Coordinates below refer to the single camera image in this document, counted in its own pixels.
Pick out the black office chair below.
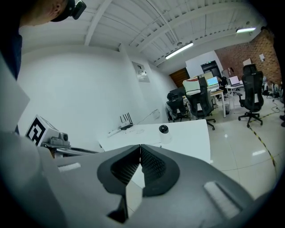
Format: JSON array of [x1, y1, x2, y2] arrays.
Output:
[[166, 92, 190, 122], [236, 64, 265, 128], [186, 77, 216, 131]]

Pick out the small black round device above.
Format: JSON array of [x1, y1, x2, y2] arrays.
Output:
[[158, 124, 173, 144]]

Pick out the wood-top office desk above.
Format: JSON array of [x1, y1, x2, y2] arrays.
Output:
[[210, 88, 226, 118]]

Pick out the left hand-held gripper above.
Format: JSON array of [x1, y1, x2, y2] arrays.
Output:
[[25, 114, 99, 159]]

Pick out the ceiling tube light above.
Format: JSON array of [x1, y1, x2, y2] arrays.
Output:
[[235, 27, 257, 34], [164, 42, 194, 60]]

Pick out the heap of robot parts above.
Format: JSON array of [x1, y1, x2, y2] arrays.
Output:
[[262, 77, 285, 100]]

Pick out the wall poster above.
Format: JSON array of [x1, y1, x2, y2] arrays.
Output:
[[131, 61, 151, 83]]

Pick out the yellow-black floor tape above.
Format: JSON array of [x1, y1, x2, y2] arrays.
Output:
[[248, 112, 277, 167]]

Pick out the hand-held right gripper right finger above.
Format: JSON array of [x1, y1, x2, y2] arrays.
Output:
[[133, 144, 256, 228]]

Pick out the person's head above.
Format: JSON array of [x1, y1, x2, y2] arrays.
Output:
[[19, 0, 76, 27]]

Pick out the brown door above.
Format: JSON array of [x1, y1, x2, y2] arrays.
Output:
[[169, 68, 191, 88]]

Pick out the black plastic clip-on device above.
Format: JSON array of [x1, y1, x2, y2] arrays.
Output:
[[66, 0, 87, 20]]

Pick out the person's dark blue shirt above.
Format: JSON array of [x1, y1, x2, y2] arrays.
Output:
[[0, 22, 23, 81]]

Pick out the open laptop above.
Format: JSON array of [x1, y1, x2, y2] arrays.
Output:
[[228, 75, 244, 87]]

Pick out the black router with antennas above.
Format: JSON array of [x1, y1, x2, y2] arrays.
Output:
[[119, 113, 134, 130]]

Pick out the white office desk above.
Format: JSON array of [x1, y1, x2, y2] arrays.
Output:
[[224, 84, 245, 115]]

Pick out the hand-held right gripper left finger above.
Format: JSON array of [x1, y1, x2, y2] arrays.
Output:
[[44, 144, 142, 228]]

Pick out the lit computer monitor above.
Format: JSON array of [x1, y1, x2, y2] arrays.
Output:
[[206, 77, 220, 87]]

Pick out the cream striped garment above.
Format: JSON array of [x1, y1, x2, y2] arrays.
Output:
[[183, 77, 201, 96]]

